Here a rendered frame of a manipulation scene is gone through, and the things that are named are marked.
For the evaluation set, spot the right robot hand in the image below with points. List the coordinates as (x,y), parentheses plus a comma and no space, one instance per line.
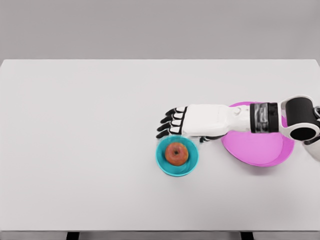
(202,120)

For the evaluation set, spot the red apple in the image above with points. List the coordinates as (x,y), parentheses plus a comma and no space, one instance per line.
(176,153)

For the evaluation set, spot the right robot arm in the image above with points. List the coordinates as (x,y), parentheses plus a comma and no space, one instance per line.
(265,117)

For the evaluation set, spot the blue bowl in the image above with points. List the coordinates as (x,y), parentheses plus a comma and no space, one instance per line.
(191,160)

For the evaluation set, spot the pink plate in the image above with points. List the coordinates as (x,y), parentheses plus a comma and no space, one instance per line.
(255,147)

